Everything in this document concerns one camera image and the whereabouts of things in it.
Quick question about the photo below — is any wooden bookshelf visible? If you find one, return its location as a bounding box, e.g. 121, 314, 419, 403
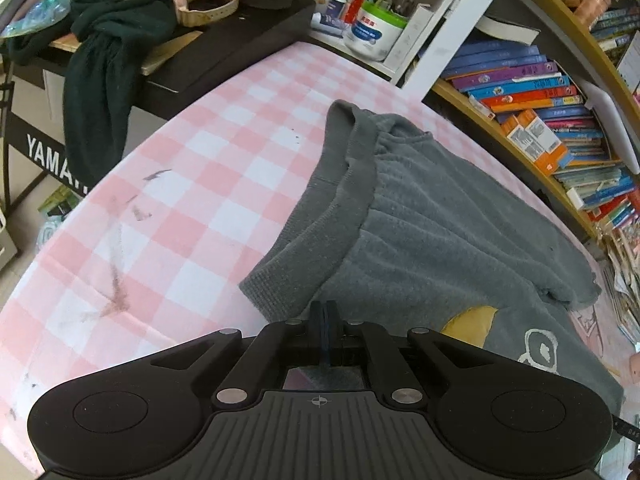
430, 0, 640, 261

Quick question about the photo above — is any thick grey book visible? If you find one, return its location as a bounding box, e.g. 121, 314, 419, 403
475, 14, 542, 46

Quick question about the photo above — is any white blue tube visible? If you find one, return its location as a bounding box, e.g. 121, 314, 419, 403
311, 12, 346, 36

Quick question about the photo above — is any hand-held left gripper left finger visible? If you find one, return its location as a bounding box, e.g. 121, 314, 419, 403
150, 301, 326, 409

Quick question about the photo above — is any stack of papers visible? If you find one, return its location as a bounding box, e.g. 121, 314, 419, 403
597, 230, 640, 346

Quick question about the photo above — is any pink checked tablecloth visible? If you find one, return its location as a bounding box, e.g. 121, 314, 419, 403
0, 40, 640, 478

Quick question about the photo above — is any orange medicine box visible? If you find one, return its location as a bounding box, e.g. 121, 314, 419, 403
499, 112, 531, 152
515, 109, 575, 176

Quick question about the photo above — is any thin wooden board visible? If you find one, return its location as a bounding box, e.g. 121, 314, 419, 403
50, 30, 203, 77

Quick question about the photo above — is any black electronic keyboard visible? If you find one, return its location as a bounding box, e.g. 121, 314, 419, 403
0, 0, 321, 198

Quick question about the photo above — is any small red white box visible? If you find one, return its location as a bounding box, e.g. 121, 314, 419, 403
469, 95, 497, 122

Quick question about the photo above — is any beige wrist band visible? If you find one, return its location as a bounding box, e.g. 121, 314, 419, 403
172, 0, 242, 28

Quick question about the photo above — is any row of colourful books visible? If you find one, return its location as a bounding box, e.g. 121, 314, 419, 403
440, 40, 640, 231

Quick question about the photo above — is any grey sweatshirt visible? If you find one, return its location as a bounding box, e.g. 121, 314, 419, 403
239, 100, 625, 441

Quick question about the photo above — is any white shelf unit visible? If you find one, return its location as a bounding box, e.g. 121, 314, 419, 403
305, 0, 521, 96

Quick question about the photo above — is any dark green garment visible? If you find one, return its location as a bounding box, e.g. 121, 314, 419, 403
7, 0, 193, 188

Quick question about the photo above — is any white tub green lid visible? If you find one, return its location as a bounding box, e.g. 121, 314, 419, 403
344, 0, 410, 62

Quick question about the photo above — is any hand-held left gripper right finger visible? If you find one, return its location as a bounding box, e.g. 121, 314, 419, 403
325, 301, 501, 411

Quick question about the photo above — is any white carton box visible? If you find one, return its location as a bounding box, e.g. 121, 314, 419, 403
384, 2, 433, 77

